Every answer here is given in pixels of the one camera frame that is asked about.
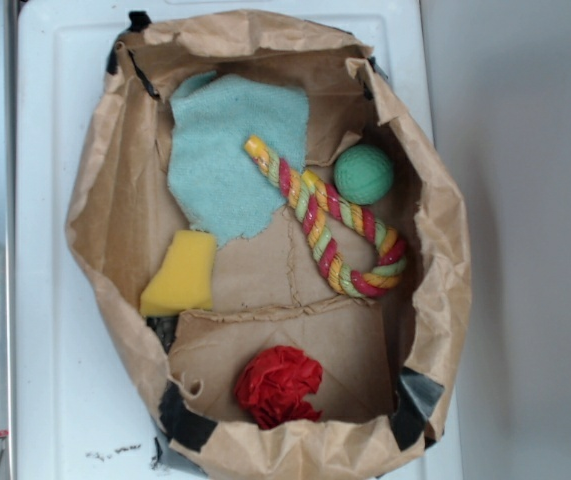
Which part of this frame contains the yellow sponge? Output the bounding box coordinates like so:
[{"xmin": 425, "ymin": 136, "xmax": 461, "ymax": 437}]
[{"xmin": 139, "ymin": 230, "xmax": 217, "ymax": 317}]

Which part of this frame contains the teal terry cloth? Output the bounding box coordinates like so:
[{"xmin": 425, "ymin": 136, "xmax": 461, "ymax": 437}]
[{"xmin": 167, "ymin": 71, "xmax": 309, "ymax": 246}]

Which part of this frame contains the red paper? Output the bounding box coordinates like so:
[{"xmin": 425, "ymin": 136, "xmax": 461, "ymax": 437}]
[{"xmin": 234, "ymin": 345, "xmax": 323, "ymax": 430}]

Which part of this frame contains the brown paper bag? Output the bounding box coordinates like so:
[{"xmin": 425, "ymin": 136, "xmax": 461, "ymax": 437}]
[{"xmin": 66, "ymin": 10, "xmax": 471, "ymax": 479}]

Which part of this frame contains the green rubber ball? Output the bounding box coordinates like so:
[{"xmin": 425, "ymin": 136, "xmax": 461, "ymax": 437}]
[{"xmin": 334, "ymin": 144, "xmax": 394, "ymax": 205}]

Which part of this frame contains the multicolour rope toy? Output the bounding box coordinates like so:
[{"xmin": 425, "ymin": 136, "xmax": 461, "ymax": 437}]
[{"xmin": 244, "ymin": 135, "xmax": 407, "ymax": 298}]

